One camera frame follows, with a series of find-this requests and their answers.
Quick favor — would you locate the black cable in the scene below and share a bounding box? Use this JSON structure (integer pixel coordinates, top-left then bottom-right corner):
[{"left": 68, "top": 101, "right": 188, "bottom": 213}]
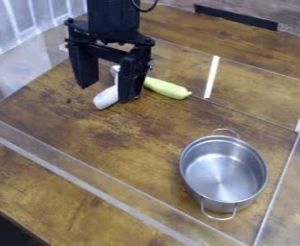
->
[{"left": 130, "top": 0, "right": 160, "bottom": 13}]

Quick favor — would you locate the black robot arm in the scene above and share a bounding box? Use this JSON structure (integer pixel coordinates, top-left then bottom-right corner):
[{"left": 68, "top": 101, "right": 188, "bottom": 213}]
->
[{"left": 64, "top": 0, "right": 156, "bottom": 103}]

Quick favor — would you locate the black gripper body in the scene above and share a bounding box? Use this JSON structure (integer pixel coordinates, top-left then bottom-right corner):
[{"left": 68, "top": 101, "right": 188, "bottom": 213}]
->
[{"left": 64, "top": 18, "right": 155, "bottom": 64}]

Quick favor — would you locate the clear acrylic barrier panel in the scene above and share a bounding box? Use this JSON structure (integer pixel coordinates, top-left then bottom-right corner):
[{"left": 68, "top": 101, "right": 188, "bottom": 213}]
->
[{"left": 0, "top": 120, "right": 247, "bottom": 246}]

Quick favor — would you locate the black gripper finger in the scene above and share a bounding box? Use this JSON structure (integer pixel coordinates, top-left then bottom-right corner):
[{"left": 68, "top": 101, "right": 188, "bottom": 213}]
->
[
  {"left": 117, "top": 56, "right": 148, "bottom": 103},
  {"left": 68, "top": 42, "right": 98, "bottom": 89}
]

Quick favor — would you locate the black strip on table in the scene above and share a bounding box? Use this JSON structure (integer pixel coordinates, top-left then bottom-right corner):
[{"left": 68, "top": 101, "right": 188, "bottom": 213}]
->
[{"left": 193, "top": 4, "right": 279, "bottom": 31}]

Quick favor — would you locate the white red plush mushroom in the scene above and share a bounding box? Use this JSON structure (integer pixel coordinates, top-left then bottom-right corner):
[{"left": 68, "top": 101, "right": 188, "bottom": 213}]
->
[{"left": 93, "top": 86, "right": 118, "bottom": 110}]

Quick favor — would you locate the spoon with yellow-green handle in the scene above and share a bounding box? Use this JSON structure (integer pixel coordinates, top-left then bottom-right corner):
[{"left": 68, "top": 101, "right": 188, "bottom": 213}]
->
[{"left": 109, "top": 64, "right": 192, "bottom": 101}]

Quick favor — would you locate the silver pot with handles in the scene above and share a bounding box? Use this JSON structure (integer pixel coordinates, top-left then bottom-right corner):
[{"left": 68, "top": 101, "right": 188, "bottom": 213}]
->
[{"left": 180, "top": 128, "right": 268, "bottom": 221}]

